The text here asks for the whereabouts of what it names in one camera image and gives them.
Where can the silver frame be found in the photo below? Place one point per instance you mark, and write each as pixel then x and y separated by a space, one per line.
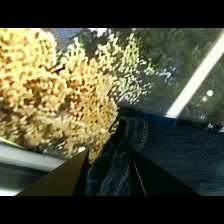
pixel 20 157

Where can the dark blue jeans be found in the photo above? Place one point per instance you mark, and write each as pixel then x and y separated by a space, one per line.
pixel 180 146

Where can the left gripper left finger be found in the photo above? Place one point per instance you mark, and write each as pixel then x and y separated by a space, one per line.
pixel 63 178

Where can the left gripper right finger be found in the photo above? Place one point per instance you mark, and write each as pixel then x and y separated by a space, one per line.
pixel 156 181

